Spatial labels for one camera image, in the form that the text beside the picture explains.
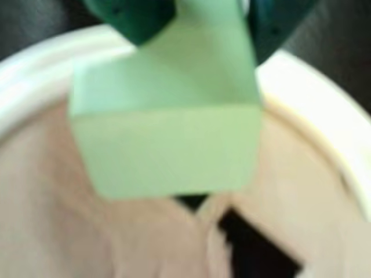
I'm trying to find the light green U shape block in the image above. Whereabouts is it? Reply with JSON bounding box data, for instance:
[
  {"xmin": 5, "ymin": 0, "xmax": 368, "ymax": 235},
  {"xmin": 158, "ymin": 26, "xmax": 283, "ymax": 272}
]
[{"xmin": 68, "ymin": 0, "xmax": 263, "ymax": 202}]

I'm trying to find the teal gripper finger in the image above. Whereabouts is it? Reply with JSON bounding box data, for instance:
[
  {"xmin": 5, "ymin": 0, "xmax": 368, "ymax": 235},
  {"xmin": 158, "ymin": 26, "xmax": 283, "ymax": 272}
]
[
  {"xmin": 248, "ymin": 0, "xmax": 319, "ymax": 66},
  {"xmin": 81, "ymin": 0, "xmax": 178, "ymax": 47}
]

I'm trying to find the white round shape sorter lid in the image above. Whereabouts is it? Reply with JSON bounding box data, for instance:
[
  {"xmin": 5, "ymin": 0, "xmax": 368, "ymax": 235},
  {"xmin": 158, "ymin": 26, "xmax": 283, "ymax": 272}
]
[{"xmin": 0, "ymin": 23, "xmax": 371, "ymax": 278}]

